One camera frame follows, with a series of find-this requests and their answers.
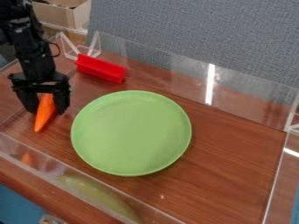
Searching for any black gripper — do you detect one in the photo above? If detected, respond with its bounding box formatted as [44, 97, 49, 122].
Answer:
[8, 55, 71, 115]

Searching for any red plastic block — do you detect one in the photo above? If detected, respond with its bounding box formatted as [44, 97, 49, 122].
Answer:
[75, 54, 127, 84]

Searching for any cardboard box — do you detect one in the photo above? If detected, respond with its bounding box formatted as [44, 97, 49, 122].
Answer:
[32, 0, 91, 30]

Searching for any clear acrylic enclosure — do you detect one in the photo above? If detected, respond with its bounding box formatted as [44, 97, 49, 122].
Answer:
[0, 35, 299, 224]

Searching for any orange toy carrot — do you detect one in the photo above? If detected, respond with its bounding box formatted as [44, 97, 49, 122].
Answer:
[33, 94, 56, 132]

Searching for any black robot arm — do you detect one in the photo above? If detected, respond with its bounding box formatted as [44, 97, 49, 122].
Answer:
[0, 0, 71, 115]

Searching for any green round plate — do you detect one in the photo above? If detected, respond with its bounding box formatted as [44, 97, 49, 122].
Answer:
[71, 90, 192, 177]

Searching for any black cable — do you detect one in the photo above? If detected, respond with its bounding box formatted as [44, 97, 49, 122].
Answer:
[47, 41, 63, 58]

